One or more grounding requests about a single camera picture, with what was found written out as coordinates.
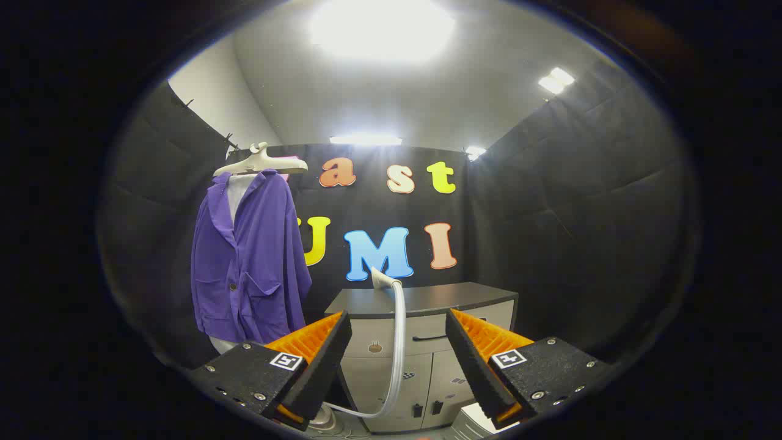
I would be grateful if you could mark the white clothes hanger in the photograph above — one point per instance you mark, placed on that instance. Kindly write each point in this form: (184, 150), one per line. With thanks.
(259, 162)

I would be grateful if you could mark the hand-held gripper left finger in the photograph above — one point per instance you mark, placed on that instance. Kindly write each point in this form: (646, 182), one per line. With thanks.
(317, 366)

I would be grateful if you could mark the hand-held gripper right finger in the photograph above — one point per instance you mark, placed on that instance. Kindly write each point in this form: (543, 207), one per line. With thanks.
(479, 366)

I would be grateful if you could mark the large ceiling light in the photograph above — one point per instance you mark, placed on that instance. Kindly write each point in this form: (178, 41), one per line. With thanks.
(382, 27)

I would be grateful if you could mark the grey cabinet with dark top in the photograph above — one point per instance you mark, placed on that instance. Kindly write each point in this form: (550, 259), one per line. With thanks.
(427, 299)

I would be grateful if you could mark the steamer base unit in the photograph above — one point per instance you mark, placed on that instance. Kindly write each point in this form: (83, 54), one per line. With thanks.
(322, 421)

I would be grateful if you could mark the white box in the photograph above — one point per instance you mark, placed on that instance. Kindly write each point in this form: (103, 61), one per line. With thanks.
(482, 425)

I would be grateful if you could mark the white padded ironing board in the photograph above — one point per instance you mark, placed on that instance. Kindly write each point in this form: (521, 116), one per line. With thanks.
(238, 195)

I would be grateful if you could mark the square ceiling light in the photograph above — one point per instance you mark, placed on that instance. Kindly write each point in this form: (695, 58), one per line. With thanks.
(556, 80)

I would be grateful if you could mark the long ceiling light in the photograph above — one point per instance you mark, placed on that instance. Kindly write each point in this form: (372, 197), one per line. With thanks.
(365, 140)

